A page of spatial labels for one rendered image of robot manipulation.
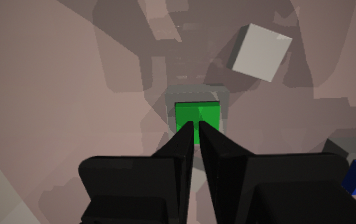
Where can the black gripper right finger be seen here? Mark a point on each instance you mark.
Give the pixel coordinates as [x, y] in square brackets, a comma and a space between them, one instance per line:
[233, 171]

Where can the green button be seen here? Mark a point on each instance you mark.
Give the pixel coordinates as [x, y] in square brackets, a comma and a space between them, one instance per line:
[197, 102]

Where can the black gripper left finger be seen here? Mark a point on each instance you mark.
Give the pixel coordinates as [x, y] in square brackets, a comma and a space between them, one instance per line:
[167, 174]

